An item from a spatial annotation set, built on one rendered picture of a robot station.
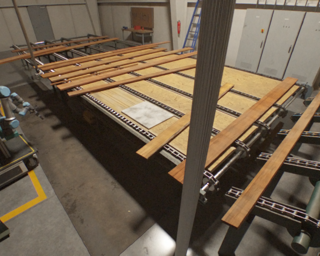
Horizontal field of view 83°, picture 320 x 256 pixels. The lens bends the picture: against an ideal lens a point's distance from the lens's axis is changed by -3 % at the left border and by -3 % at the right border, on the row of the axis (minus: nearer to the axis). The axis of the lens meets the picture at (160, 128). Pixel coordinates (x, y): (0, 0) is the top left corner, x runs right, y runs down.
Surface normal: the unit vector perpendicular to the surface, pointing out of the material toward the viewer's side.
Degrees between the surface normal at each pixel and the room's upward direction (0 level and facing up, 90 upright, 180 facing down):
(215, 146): 0
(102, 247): 0
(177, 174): 0
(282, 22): 90
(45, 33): 90
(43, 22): 90
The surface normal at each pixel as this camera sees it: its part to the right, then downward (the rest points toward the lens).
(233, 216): -0.26, -0.92
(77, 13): 0.69, 0.38
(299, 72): -0.72, 0.39
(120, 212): 0.00, -0.82
